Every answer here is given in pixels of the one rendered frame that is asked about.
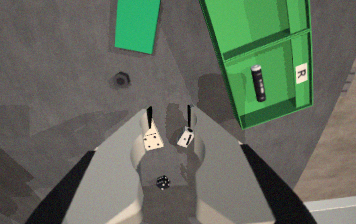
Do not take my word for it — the cream domino tile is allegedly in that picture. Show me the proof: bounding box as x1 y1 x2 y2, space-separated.
144 118 164 150

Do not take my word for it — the black die with white pips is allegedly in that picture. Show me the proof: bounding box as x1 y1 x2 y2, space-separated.
157 175 170 190

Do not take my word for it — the black battery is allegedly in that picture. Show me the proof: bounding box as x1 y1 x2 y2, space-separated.
251 65 266 102

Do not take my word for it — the dark grey hex nut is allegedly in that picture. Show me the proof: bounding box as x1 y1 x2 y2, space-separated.
113 71 130 89

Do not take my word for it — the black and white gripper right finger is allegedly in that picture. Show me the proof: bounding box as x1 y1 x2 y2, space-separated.
187 104 317 224

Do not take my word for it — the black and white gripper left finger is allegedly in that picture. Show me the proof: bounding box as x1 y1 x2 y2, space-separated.
25 105 152 224

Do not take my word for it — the green three-compartment bin rack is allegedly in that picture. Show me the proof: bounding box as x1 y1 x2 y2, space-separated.
199 0 313 130

